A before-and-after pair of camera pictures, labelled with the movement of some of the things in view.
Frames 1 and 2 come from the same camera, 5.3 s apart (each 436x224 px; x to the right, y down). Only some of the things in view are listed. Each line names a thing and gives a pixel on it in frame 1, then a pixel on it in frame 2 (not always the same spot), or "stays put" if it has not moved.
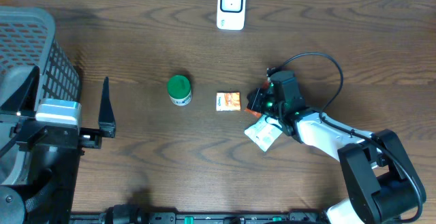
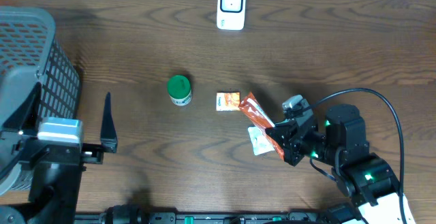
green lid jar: (179, 89) stays put
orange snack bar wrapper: (265, 85) → (251, 105)
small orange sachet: (228, 101) stays put
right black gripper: (253, 101) → (287, 135)
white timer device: (231, 7) stays put
